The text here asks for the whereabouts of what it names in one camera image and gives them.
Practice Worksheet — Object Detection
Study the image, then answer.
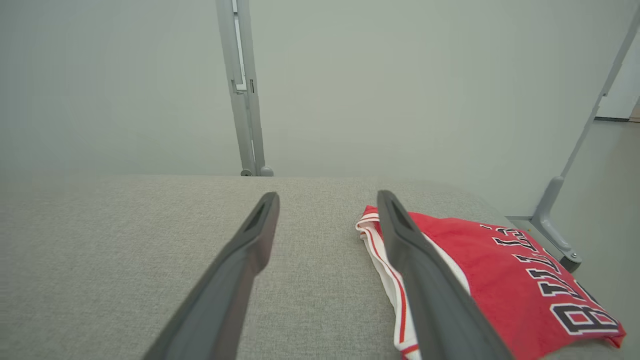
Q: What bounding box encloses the grey aluminium partition post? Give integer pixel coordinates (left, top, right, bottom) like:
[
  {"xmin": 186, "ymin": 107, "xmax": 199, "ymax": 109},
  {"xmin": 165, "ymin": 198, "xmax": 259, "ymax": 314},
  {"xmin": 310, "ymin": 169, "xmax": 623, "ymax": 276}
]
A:
[{"xmin": 216, "ymin": 0, "xmax": 275, "ymax": 177}]

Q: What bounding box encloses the red shirt with white sleeves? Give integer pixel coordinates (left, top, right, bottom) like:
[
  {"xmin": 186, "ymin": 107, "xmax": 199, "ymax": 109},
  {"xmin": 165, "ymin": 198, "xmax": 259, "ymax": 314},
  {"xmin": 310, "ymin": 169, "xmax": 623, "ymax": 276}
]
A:
[{"xmin": 355, "ymin": 205, "xmax": 627, "ymax": 360}]

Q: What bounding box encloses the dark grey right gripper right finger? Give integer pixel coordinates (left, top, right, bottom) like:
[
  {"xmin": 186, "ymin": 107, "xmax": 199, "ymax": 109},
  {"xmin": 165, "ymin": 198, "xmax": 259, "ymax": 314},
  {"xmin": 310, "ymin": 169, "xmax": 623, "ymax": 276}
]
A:
[{"xmin": 376, "ymin": 189, "xmax": 516, "ymax": 360}]

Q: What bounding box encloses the grey partition post with caster foot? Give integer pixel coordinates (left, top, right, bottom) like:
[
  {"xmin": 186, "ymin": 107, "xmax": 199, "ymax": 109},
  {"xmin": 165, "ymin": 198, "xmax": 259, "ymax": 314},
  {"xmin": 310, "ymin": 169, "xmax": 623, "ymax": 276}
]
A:
[{"xmin": 505, "ymin": 5, "xmax": 640, "ymax": 273}]

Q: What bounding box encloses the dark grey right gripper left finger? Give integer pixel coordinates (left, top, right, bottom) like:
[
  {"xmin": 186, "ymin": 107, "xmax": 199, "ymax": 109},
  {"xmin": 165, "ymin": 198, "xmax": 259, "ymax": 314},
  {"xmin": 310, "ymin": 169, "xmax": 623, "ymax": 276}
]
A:
[{"xmin": 142, "ymin": 191, "xmax": 281, "ymax": 360}]

